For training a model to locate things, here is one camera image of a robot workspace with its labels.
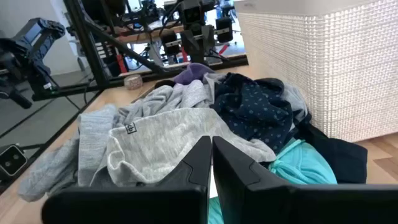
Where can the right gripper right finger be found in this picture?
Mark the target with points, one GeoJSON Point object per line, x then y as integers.
{"type": "Point", "coordinates": [280, 205]}

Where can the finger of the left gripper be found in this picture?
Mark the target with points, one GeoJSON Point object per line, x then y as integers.
{"type": "Point", "coordinates": [208, 37]}
{"type": "Point", "coordinates": [190, 43]}

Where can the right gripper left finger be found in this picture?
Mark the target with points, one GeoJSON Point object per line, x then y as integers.
{"type": "Point", "coordinates": [186, 202]}

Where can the purple garment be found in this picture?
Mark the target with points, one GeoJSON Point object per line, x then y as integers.
{"type": "Point", "coordinates": [194, 73]}

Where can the teal garment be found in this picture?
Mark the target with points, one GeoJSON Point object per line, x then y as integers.
{"type": "Point", "coordinates": [304, 165]}

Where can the grey fleece garment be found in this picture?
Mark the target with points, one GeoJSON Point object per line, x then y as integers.
{"type": "Point", "coordinates": [174, 96]}

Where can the light grey heather garment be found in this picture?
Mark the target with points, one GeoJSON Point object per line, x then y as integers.
{"type": "Point", "coordinates": [174, 137]}

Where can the black garment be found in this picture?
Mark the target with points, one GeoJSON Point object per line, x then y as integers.
{"type": "Point", "coordinates": [342, 158]}

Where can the navy dotted garment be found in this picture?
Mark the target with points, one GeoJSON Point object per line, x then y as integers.
{"type": "Point", "coordinates": [258, 109]}

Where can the grey ribbed knit garment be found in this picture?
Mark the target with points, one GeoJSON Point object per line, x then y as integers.
{"type": "Point", "coordinates": [93, 140]}

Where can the white plastic laundry basket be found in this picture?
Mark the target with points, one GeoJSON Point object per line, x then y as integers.
{"type": "Point", "coordinates": [342, 62]}

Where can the wooden workbench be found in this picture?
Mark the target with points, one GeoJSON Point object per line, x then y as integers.
{"type": "Point", "coordinates": [140, 36]}

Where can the small white ball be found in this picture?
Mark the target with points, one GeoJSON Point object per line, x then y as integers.
{"type": "Point", "coordinates": [133, 82]}

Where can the black and blue machine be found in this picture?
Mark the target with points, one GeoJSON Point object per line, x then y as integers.
{"type": "Point", "coordinates": [28, 53]}

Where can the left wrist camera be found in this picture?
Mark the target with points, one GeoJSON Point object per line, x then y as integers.
{"type": "Point", "coordinates": [192, 14]}

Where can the black aluminium table frame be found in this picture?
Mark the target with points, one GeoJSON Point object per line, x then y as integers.
{"type": "Point", "coordinates": [90, 46]}

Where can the black stereo camera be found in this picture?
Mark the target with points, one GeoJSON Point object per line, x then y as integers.
{"type": "Point", "coordinates": [12, 160]}

